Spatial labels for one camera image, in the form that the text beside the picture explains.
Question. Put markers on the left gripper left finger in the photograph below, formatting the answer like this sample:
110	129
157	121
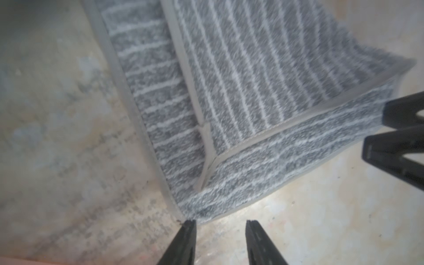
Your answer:
181	250

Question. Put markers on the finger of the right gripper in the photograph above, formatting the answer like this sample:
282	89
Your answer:
387	152
403	112

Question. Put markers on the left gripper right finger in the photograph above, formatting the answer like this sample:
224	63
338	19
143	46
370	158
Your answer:
260	248

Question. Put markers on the grey striped square dishcloth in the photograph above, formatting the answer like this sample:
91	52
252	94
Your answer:
234	99

